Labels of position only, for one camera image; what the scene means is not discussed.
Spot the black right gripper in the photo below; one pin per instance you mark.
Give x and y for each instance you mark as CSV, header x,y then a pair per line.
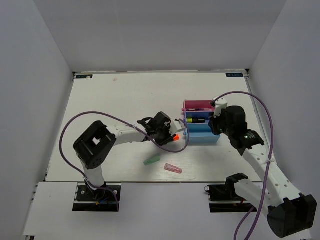
x,y
213,122

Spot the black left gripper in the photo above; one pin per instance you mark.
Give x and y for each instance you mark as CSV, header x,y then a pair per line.
x,y
167,127

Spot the orange cap black highlighter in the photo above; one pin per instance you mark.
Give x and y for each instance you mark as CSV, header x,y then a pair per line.
x,y
175,138

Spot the yellow cap black highlighter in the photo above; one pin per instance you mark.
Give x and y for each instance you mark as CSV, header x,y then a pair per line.
x,y
195,120

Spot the purple ink refill pen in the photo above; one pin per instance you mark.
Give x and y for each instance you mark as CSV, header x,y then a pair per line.
x,y
198,109

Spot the pink translucent eraser case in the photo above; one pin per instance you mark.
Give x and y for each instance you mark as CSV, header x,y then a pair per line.
x,y
172,168

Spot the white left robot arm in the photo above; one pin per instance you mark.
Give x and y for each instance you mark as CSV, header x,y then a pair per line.
x,y
94,145

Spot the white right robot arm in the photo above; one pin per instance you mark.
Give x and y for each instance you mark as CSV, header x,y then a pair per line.
x,y
286,209

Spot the purple-blue plastic bin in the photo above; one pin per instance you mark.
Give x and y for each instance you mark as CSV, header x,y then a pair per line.
x,y
197,114

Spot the light blue plastic bin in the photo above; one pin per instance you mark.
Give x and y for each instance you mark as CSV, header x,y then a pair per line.
x,y
200,134

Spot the pink plastic bin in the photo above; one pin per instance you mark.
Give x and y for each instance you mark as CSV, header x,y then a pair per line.
x,y
194,104

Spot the right corner label sticker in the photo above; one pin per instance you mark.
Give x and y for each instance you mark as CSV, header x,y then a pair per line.
x,y
234,75

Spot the corner label sticker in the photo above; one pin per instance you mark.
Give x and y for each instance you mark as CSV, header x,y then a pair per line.
x,y
84,76
234,75

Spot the left corner label sticker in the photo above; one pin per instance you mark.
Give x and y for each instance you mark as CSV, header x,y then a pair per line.
x,y
84,76

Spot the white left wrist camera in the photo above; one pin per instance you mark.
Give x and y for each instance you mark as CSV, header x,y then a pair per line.
x,y
176,126

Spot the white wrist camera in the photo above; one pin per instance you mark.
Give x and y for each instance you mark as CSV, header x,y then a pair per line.
x,y
218,103
176,126

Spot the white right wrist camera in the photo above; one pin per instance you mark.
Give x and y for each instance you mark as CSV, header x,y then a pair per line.
x,y
218,103

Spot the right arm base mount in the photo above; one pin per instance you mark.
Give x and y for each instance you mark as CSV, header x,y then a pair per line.
x,y
221,202

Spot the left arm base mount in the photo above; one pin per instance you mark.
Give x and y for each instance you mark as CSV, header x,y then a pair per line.
x,y
88,200

